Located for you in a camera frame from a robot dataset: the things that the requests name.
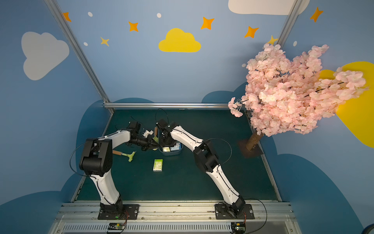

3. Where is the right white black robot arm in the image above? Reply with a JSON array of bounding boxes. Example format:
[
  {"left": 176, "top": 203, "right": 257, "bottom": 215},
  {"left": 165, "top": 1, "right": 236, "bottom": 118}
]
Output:
[{"left": 156, "top": 119, "right": 245, "bottom": 216}]

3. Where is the pink blossom artificial tree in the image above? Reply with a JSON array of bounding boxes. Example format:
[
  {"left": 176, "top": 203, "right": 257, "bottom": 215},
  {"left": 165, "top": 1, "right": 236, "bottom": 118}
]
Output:
[{"left": 228, "top": 43, "right": 367, "bottom": 152}]

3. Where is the blue pocket tissue pack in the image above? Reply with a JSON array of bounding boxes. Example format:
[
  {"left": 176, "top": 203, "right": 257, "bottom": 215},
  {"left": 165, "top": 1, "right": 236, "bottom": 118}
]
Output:
[{"left": 170, "top": 142, "right": 182, "bottom": 151}]

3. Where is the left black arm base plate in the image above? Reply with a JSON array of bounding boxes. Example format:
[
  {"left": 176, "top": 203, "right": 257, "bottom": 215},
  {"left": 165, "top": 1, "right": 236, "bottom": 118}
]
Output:
[{"left": 97, "top": 203, "right": 140, "bottom": 220}]

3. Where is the right green circuit board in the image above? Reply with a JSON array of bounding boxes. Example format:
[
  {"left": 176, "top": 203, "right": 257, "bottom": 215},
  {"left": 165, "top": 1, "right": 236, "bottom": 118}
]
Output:
[{"left": 230, "top": 222, "right": 246, "bottom": 234}]

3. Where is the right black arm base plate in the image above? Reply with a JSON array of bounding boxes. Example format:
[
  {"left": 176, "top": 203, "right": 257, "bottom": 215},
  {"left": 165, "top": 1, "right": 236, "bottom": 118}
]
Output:
[{"left": 214, "top": 203, "right": 255, "bottom": 220}]

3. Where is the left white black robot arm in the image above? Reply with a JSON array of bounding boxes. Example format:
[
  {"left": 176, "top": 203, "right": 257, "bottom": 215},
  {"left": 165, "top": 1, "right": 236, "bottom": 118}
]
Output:
[{"left": 79, "top": 121, "right": 159, "bottom": 211}]

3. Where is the green trowel wooden handle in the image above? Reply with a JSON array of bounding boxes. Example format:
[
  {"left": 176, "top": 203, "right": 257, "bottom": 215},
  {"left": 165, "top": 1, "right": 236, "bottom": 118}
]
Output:
[{"left": 153, "top": 127, "right": 159, "bottom": 143}]

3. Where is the green rake wooden handle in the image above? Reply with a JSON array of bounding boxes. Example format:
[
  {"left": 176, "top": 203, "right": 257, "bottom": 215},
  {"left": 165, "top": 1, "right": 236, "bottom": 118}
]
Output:
[{"left": 112, "top": 150, "right": 136, "bottom": 162}]

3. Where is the left green circuit board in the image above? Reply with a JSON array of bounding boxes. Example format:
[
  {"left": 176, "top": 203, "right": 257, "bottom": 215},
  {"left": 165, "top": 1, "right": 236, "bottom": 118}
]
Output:
[{"left": 107, "top": 222, "right": 126, "bottom": 232}]

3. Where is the green circuit board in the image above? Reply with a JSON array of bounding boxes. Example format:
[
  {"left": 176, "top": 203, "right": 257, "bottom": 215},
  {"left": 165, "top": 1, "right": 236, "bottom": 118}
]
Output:
[
  {"left": 107, "top": 222, "right": 126, "bottom": 232},
  {"left": 230, "top": 222, "right": 246, "bottom": 234}
]

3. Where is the aluminium front rail frame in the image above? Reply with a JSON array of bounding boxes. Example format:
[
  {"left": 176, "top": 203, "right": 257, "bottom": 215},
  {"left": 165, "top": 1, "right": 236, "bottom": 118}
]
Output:
[{"left": 49, "top": 200, "right": 302, "bottom": 234}]

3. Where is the blue plastic storage box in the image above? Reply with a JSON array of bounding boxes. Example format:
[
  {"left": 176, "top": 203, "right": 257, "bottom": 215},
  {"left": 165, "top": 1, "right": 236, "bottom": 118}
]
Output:
[{"left": 159, "top": 141, "right": 184, "bottom": 156}]

